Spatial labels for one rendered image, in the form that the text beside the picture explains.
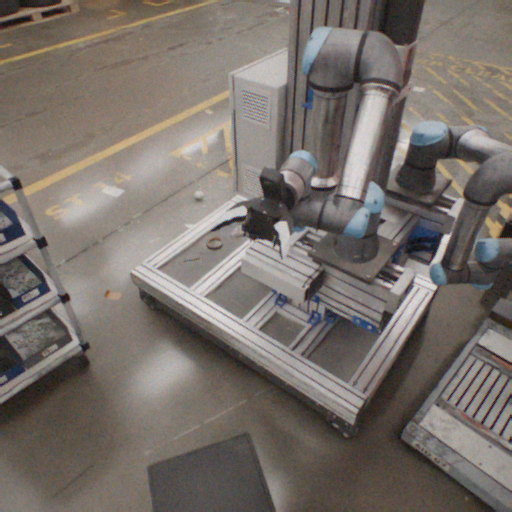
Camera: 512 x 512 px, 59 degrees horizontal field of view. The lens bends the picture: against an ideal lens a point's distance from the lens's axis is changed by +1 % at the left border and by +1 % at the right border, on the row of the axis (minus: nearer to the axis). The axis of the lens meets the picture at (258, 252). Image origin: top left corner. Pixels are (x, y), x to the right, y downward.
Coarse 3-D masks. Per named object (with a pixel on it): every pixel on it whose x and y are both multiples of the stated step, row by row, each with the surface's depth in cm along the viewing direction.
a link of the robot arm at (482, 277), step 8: (472, 264) 150; (480, 264) 149; (472, 272) 149; (480, 272) 149; (488, 272) 148; (496, 272) 148; (472, 280) 150; (480, 280) 150; (488, 280) 150; (480, 288) 153; (488, 288) 153
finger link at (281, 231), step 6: (282, 222) 88; (276, 228) 86; (282, 228) 86; (276, 234) 86; (282, 234) 85; (288, 234) 85; (282, 240) 84; (288, 240) 84; (282, 246) 83; (288, 246) 84; (282, 252) 82; (282, 258) 82
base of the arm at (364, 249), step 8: (376, 232) 137; (336, 240) 144; (344, 240) 139; (352, 240) 137; (360, 240) 136; (368, 240) 137; (376, 240) 139; (336, 248) 142; (344, 248) 139; (352, 248) 138; (360, 248) 138; (368, 248) 138; (376, 248) 140; (344, 256) 140; (352, 256) 139; (360, 256) 139; (368, 256) 139; (376, 256) 142
